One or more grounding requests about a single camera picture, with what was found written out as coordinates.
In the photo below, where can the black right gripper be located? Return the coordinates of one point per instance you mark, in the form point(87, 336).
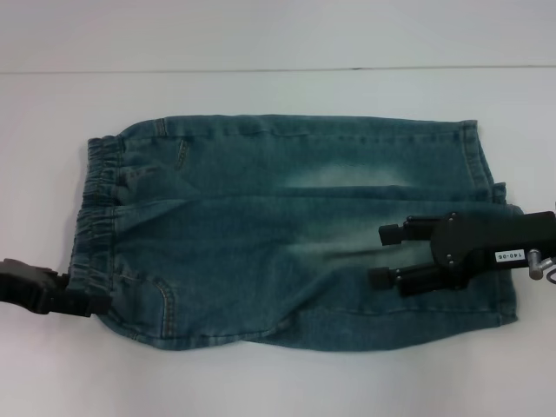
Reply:
point(478, 243)

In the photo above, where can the blue denim shorts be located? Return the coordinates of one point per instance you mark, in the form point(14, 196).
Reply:
point(269, 226)

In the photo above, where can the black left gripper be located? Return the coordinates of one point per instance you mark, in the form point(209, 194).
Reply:
point(26, 284)

